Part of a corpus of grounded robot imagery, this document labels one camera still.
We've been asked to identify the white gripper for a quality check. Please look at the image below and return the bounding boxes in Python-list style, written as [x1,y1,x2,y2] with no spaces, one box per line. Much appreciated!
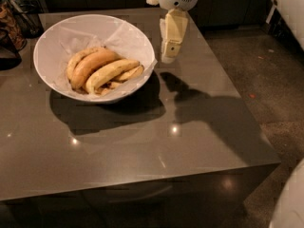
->
[146,0,198,64]

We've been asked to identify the yellow banana front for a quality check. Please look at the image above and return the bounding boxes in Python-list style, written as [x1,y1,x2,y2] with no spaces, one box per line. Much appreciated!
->
[85,59,140,94]

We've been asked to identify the yellow banana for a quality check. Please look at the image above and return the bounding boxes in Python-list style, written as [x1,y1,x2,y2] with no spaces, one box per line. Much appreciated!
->
[66,47,103,80]
[85,59,140,94]

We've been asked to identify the white paper bowl liner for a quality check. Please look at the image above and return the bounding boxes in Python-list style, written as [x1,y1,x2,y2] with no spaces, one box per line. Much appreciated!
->
[49,15,157,104]

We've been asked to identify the small spotted banana right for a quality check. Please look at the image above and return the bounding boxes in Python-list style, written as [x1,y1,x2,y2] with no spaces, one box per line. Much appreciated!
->
[114,65,144,82]

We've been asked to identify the white bowl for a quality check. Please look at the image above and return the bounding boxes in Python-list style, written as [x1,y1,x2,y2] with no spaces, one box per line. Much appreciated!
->
[32,13,156,105]

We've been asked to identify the orange-brown banana middle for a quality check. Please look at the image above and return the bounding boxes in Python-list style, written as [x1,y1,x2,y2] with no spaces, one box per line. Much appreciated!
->
[69,48,121,89]

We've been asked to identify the spotted banana bottom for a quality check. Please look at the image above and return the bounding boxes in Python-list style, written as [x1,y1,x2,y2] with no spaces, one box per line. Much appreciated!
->
[95,81,121,95]

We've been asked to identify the yellow banana back left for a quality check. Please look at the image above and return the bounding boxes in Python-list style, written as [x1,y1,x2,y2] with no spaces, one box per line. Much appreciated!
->
[66,47,103,80]

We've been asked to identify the dark cabinet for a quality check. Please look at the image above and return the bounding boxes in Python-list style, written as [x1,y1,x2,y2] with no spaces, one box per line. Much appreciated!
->
[40,0,271,28]

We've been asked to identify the brown patterned container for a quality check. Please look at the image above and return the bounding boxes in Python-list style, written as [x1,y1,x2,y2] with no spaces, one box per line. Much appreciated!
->
[0,0,27,51]

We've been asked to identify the black wire basket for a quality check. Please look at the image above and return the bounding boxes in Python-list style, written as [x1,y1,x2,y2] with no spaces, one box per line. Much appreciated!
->
[7,0,44,38]

